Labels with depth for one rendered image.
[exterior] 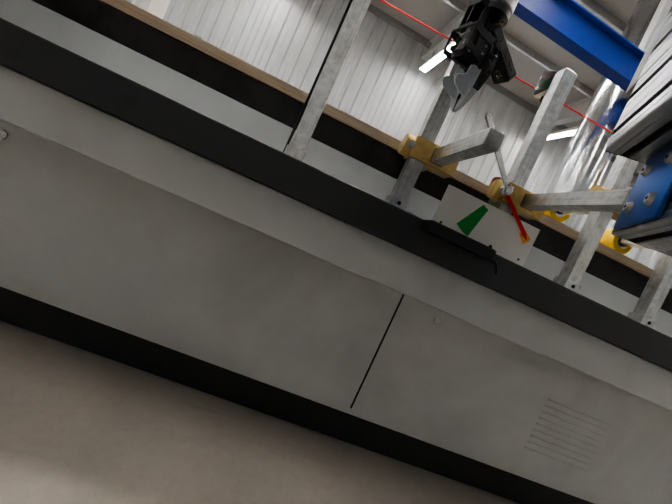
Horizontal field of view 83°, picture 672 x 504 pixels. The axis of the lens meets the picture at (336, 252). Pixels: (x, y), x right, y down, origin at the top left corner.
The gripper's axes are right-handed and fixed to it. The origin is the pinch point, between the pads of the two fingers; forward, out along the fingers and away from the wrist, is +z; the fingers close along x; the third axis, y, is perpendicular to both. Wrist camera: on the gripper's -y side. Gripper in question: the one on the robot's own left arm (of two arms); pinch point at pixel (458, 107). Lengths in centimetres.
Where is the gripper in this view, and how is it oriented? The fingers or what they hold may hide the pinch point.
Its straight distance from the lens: 89.9
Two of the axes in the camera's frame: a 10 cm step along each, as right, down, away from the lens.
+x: 4.3, 2.4, -8.7
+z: -4.1, 9.1, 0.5
